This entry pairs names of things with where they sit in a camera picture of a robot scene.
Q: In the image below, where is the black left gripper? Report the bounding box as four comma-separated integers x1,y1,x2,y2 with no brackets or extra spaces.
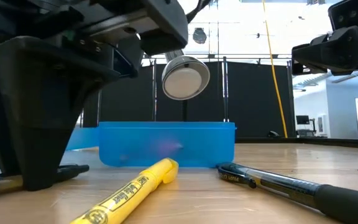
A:
0,0,189,78

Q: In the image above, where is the black gel pen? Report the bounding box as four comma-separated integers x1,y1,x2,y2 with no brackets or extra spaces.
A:
0,164,90,199
216,161,358,224

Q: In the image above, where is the yellow highlighter pen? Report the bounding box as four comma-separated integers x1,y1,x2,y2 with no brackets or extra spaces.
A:
70,157,180,224

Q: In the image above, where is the blue plastic supply box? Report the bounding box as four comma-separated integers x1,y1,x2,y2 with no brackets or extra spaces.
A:
0,121,237,169

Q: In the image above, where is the black computer monitor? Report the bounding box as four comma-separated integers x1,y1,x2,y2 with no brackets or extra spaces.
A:
296,114,311,126

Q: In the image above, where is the black partition screen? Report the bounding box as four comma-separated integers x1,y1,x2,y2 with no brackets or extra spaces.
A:
82,53,295,139

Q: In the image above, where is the round black overhead fixture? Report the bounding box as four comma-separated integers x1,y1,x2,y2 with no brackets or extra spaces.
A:
193,27,208,45

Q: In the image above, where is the yellow hanging cable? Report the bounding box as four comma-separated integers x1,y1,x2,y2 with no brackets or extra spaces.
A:
262,0,288,139

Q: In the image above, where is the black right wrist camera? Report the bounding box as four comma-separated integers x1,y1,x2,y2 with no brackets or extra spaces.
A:
328,0,358,31

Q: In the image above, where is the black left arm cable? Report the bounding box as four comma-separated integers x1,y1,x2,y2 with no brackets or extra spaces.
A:
185,0,213,23

